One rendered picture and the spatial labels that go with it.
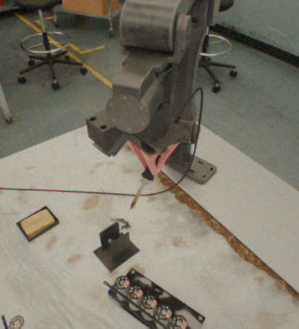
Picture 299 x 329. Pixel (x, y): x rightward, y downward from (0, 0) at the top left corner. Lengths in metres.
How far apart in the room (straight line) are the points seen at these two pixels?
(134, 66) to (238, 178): 0.50
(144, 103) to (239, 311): 0.41
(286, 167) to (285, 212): 1.32
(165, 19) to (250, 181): 0.53
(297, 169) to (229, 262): 1.50
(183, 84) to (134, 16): 0.30
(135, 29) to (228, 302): 0.48
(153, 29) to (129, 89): 0.08
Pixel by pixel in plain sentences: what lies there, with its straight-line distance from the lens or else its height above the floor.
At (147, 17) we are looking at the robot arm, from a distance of 0.43.
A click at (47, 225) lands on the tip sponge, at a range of 0.74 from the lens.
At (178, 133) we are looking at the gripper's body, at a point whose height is 1.02.
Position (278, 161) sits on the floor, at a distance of 2.14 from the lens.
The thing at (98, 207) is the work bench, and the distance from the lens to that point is 0.76.
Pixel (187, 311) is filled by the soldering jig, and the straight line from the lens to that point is 0.62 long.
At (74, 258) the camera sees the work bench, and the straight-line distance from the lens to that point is 0.69.
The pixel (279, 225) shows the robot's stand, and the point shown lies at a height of 0.75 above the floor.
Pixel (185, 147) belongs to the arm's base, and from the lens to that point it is 0.80.
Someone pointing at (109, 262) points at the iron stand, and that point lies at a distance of 0.67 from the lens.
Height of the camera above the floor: 1.32
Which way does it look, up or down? 43 degrees down
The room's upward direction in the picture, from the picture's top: straight up
